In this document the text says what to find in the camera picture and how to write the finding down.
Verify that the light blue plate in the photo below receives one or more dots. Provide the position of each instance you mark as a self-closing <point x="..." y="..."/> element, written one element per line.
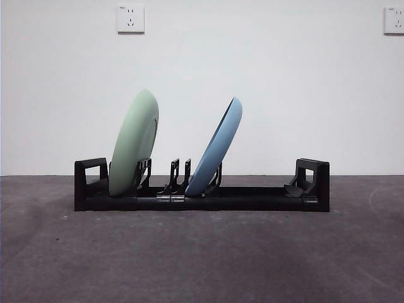
<point x="217" y="142"/>

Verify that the pale green plate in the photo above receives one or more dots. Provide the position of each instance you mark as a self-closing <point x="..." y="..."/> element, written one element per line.
<point x="132" y="142"/>

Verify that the black plate rack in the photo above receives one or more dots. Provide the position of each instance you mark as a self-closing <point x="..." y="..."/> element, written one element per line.
<point x="252" y="202"/>

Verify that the white wall socket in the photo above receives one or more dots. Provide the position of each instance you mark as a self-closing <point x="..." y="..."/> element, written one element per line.
<point x="394" y="20"/>
<point x="131" y="19"/>

